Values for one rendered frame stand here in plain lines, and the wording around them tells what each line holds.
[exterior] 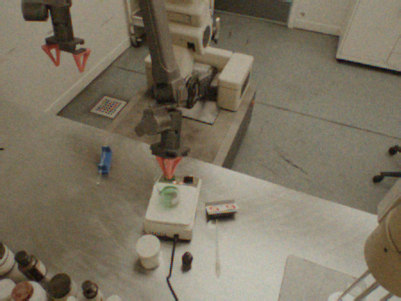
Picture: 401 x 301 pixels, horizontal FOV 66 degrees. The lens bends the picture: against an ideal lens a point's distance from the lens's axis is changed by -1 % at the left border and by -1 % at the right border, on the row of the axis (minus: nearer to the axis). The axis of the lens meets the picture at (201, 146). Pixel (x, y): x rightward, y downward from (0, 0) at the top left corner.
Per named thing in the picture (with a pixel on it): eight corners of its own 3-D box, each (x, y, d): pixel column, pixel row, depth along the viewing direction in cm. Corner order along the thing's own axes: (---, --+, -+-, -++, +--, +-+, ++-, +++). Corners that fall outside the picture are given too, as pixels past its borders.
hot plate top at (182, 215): (155, 183, 89) (155, 181, 88) (197, 188, 88) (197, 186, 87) (144, 220, 81) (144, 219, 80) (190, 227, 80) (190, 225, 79)
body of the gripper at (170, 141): (178, 159, 85) (180, 133, 83) (149, 150, 90) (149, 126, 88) (191, 153, 91) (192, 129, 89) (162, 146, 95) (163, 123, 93)
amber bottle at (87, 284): (86, 295, 75) (76, 282, 69) (100, 287, 77) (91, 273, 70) (91, 308, 73) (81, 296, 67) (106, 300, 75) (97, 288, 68)
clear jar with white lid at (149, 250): (166, 262, 81) (164, 249, 75) (145, 274, 79) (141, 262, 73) (156, 244, 85) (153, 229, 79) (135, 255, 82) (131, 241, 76)
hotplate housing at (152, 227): (161, 178, 100) (158, 162, 94) (201, 183, 99) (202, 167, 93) (143, 243, 85) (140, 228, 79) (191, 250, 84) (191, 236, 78)
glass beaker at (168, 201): (184, 193, 86) (183, 175, 80) (177, 213, 82) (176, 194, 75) (160, 188, 87) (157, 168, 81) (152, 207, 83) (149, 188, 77)
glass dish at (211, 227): (220, 219, 90) (221, 215, 88) (229, 236, 87) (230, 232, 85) (203, 226, 88) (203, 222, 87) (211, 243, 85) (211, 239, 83)
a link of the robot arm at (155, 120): (187, 85, 84) (162, 85, 89) (161, 88, 75) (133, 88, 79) (189, 129, 87) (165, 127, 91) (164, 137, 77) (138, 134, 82)
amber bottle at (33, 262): (35, 286, 76) (17, 269, 68) (24, 276, 78) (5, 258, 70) (50, 271, 79) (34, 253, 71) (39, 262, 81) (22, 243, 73)
